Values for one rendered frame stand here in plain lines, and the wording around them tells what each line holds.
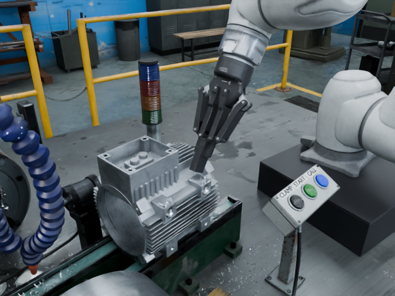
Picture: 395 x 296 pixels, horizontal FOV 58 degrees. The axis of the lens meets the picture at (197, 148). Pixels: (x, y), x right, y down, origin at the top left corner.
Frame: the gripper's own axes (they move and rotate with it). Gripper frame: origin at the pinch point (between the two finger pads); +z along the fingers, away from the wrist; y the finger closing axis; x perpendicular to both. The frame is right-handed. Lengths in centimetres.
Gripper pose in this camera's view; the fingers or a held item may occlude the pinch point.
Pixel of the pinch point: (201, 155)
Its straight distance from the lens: 74.0
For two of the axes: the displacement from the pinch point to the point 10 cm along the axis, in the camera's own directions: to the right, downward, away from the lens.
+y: 7.2, 3.3, -6.1
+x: 6.0, 1.5, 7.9
